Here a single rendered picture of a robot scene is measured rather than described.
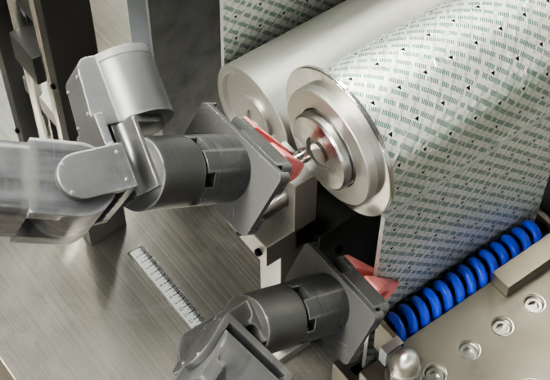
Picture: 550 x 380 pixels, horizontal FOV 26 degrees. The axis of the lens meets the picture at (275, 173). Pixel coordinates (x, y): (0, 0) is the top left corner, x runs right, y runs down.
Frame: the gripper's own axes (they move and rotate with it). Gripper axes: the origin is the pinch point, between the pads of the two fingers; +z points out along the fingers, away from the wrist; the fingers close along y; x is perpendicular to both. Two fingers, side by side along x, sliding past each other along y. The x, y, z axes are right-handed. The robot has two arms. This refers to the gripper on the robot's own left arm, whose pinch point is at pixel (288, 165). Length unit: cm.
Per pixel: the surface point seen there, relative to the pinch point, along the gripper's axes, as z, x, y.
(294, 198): 3.2, -3.6, 0.6
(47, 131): 10.3, -23.3, -35.1
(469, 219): 20.4, -0.5, 9.4
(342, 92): -2.0, 9.2, 1.8
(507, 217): 28.3, -0.5, 9.8
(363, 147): -0.9, 6.3, 5.7
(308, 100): -0.6, 6.0, -1.4
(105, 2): 35, -18, -58
